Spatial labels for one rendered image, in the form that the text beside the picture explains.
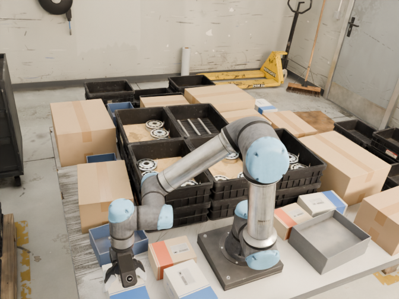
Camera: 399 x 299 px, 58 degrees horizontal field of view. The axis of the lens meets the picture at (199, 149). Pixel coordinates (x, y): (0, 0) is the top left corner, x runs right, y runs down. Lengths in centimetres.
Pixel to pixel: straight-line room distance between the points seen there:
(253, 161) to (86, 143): 122
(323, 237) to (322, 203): 20
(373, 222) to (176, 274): 94
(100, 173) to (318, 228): 102
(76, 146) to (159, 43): 323
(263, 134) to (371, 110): 389
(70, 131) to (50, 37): 288
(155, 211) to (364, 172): 116
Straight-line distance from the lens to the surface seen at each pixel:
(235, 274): 145
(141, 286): 131
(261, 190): 107
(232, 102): 240
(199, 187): 151
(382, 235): 182
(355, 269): 170
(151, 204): 113
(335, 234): 173
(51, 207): 291
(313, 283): 157
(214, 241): 154
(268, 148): 96
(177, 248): 145
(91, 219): 159
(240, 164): 187
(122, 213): 108
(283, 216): 169
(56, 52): 481
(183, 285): 133
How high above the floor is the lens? 184
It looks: 31 degrees down
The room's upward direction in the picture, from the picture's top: 6 degrees clockwise
